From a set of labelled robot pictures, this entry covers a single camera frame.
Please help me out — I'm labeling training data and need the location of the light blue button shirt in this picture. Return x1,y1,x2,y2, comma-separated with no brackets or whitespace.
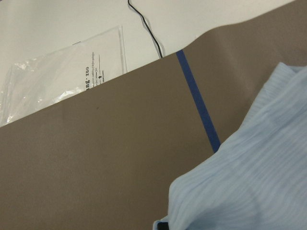
161,63,307,230

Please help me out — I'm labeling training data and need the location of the black pendant cable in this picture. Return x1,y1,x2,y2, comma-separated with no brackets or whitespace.
127,0,164,58

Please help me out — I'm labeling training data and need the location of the brown paper table cover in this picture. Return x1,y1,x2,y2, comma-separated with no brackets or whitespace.
0,0,307,230

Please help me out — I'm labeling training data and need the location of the clear plastic bag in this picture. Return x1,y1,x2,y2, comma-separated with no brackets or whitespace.
0,26,127,126

